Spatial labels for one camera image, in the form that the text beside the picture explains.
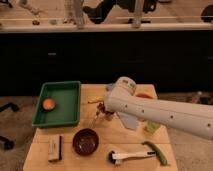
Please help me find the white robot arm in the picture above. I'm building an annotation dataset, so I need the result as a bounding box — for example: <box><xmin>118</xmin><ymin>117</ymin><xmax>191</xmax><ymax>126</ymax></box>
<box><xmin>104</xmin><ymin>77</ymin><xmax>213</xmax><ymax>140</ymax></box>

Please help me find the dark brown bowl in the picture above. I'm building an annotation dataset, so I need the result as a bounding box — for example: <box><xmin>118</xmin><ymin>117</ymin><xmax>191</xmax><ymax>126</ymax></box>
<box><xmin>72</xmin><ymin>128</ymin><xmax>99</xmax><ymax>156</ymax></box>

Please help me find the dark grapes bunch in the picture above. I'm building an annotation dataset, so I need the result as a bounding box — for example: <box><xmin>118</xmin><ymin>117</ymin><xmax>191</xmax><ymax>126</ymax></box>
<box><xmin>97</xmin><ymin>103</ymin><xmax>106</xmax><ymax>113</ymax></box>

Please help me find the wooden block with black strip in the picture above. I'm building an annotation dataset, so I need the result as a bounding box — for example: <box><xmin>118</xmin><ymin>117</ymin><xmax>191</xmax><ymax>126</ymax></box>
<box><xmin>48</xmin><ymin>135</ymin><xmax>62</xmax><ymax>162</ymax></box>

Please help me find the metal cup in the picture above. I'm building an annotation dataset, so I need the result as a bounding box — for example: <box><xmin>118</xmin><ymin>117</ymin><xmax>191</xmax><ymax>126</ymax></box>
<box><xmin>105</xmin><ymin>113</ymin><xmax>114</xmax><ymax>121</ymax></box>

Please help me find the green plastic cup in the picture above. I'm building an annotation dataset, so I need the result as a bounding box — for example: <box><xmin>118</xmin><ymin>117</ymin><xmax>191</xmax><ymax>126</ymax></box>
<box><xmin>144</xmin><ymin>121</ymin><xmax>160</xmax><ymax>134</ymax></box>

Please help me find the orange fruit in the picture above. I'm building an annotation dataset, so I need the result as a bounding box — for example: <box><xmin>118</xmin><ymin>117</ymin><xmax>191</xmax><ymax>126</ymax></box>
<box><xmin>42</xmin><ymin>98</ymin><xmax>56</xmax><ymax>110</ymax></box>

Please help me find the green pea pod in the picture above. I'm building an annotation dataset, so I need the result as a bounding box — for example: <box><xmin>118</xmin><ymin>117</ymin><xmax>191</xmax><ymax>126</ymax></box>
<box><xmin>143</xmin><ymin>141</ymin><xmax>168</xmax><ymax>166</ymax></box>

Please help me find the yellow banana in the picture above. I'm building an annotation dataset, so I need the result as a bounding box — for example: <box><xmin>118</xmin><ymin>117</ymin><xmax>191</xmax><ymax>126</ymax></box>
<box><xmin>88</xmin><ymin>97</ymin><xmax>104</xmax><ymax>104</ymax></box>

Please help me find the metal spoon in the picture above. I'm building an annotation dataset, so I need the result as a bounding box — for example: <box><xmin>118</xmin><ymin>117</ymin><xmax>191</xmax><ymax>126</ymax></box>
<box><xmin>89</xmin><ymin>112</ymin><xmax>100</xmax><ymax>129</ymax></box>

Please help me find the green plastic tray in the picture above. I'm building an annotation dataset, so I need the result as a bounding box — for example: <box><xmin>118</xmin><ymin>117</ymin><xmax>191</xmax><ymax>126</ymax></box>
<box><xmin>32</xmin><ymin>81</ymin><xmax>81</xmax><ymax>128</ymax></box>

